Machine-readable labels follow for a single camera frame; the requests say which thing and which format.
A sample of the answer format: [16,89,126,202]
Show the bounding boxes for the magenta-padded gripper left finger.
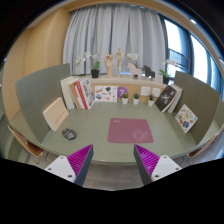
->
[44,143,95,187]

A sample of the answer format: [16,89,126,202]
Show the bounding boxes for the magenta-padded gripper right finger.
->
[133,143,183,186]

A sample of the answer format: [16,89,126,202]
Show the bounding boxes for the grey computer mouse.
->
[61,128,77,141]

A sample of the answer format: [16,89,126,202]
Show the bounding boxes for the mauve pink mouse pad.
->
[107,117,155,144]

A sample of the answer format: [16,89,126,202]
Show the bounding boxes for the wooden chair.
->
[186,131,223,159]
[6,124,44,158]

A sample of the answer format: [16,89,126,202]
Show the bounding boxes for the colourful illustrated book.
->
[174,103,199,134]

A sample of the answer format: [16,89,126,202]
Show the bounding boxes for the beige book with red text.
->
[42,96,70,132]

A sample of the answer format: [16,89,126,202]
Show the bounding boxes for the small potted green plant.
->
[147,94,156,107]
[132,93,141,106]
[120,92,130,105]

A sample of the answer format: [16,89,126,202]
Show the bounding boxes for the black cover book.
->
[154,85,178,113]

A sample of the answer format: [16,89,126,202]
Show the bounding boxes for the white book behind black book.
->
[166,84,184,114]

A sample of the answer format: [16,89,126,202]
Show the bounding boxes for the white book with red label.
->
[73,82,86,110]

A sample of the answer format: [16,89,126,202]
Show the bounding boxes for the thick white book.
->
[60,75,76,111]

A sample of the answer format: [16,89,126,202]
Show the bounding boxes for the green desk divider panel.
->
[213,97,224,129]
[14,63,72,144]
[173,70,222,146]

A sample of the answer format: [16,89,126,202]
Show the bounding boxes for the white patterned book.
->
[79,77,96,109]

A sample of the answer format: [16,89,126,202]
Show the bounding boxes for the thin white book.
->
[66,77,78,110]

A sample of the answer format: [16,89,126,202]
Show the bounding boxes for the white sticker sheet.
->
[94,85,119,103]

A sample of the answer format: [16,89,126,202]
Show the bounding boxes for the purple round number card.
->
[117,86,129,99]

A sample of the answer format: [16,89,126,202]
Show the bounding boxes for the white orchid in dark pot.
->
[158,58,181,85]

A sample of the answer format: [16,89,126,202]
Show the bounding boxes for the wooden desk back shelf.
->
[79,74,168,104]

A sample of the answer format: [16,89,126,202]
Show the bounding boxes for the black wooden horse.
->
[142,65,156,80]

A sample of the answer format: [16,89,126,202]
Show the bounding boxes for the white orchid in black pot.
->
[74,51,101,79]

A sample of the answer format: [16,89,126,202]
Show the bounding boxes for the pink wooden horse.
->
[126,63,143,80]

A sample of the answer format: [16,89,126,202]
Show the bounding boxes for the wooden artist mannequin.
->
[115,47,128,78]

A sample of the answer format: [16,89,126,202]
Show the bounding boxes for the white orchid behind horse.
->
[126,52,141,73]

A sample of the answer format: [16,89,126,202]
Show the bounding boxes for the grey curtain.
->
[62,3,167,76]

